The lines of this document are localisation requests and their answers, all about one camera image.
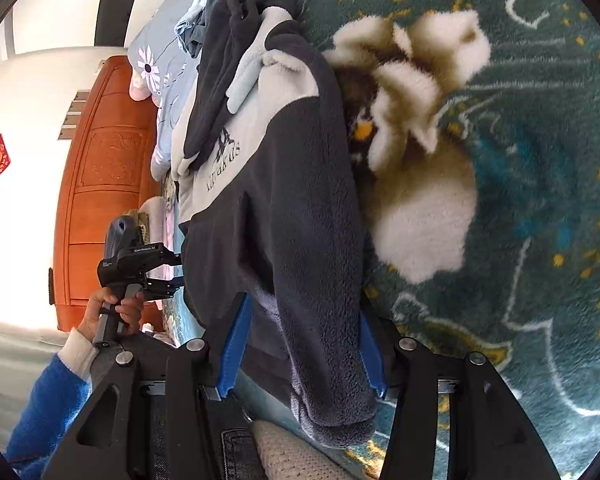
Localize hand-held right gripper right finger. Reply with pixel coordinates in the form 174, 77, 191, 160
357, 300, 562, 480

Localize grey garment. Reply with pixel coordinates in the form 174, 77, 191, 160
184, 0, 232, 59

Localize teal floral blanket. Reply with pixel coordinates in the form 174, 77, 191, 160
162, 0, 600, 480

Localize person's beige knit sweater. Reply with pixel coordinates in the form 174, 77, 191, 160
250, 419, 364, 480

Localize dark grey fleece jacket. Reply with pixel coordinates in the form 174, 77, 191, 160
172, 0, 382, 449

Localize white glossy wardrobe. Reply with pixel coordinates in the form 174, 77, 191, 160
0, 0, 191, 57

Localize blue daisy print duvet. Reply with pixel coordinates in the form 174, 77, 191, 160
127, 0, 216, 182

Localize person's dark jeans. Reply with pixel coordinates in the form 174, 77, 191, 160
200, 400, 269, 480

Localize grey wall plates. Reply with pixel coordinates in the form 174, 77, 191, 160
55, 88, 91, 141

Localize person's left hand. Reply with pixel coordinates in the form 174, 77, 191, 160
77, 287, 146, 341

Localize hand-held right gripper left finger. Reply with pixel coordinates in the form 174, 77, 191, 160
42, 293, 255, 480

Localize pink floral pillow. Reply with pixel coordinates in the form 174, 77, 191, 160
127, 67, 154, 102

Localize carved wooden headboard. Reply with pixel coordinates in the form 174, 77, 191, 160
54, 54, 182, 332

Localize person's left forearm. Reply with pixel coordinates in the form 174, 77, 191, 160
2, 327, 101, 469

